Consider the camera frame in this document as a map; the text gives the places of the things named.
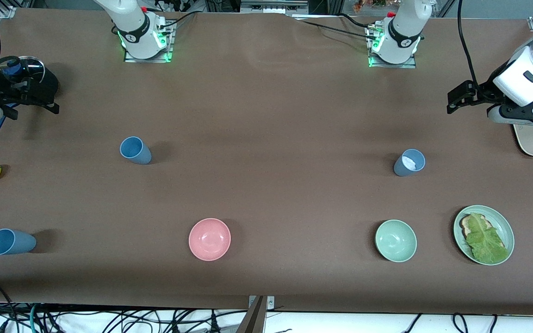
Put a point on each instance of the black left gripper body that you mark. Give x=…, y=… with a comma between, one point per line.
x=485, y=92

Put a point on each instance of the blue plastic cup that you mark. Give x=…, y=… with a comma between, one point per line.
x=405, y=165
x=135, y=151
x=12, y=242

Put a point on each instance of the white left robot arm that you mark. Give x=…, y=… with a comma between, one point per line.
x=532, y=69

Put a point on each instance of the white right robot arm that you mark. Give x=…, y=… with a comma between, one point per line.
x=134, y=27

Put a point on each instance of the toasted bread slice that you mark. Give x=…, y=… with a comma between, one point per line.
x=467, y=225

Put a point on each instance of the mint green plate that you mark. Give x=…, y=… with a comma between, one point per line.
x=502, y=222

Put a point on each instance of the green lettuce leaf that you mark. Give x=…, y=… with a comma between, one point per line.
x=485, y=240

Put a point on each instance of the mint green bowl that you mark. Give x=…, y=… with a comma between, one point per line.
x=396, y=240

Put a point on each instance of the pink bowl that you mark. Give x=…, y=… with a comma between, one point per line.
x=209, y=239

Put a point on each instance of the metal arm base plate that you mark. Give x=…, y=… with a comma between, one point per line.
x=170, y=51
x=410, y=64

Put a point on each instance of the metal table bracket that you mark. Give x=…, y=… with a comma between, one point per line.
x=270, y=303

